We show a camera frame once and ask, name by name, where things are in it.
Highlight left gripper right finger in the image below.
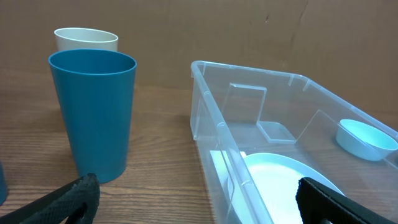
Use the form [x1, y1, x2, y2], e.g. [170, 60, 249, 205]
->
[295, 177, 395, 224]

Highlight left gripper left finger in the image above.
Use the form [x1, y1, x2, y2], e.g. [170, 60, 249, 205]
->
[1, 173, 100, 224]

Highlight grey plate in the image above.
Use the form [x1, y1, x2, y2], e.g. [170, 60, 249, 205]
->
[244, 152, 342, 223]

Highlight light blue bowl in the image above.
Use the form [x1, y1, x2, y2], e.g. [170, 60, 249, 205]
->
[335, 119, 397, 161]

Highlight blue cup left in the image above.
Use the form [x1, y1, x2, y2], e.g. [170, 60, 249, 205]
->
[0, 164, 8, 205]

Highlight blue cup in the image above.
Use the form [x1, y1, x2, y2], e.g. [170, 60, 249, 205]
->
[48, 49, 137, 184]
[0, 164, 8, 205]

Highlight clear plastic storage bin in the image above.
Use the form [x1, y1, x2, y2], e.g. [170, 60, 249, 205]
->
[190, 60, 397, 223]

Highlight blue cup right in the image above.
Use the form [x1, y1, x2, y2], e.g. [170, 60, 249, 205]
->
[48, 49, 137, 184]

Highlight beige cup back left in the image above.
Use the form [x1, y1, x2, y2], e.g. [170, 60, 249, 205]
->
[54, 27, 119, 52]

